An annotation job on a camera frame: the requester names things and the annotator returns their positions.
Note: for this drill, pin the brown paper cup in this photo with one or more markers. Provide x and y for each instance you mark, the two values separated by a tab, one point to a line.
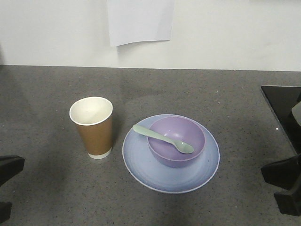
93	119

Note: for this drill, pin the mint green plastic spoon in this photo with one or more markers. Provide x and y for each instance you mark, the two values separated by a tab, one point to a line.
178	144

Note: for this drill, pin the black induction cooktop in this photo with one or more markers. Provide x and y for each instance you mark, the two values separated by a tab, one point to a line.
281	100

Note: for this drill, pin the light blue plate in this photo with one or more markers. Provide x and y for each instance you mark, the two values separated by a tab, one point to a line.
148	171

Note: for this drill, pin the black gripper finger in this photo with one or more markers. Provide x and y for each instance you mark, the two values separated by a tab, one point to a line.
10	165
5	211
282	173
289	202

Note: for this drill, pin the purple plastic bowl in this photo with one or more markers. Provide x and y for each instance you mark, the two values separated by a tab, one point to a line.
179	128

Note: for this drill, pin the white paper sheet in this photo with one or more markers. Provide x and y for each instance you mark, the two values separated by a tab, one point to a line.
133	21

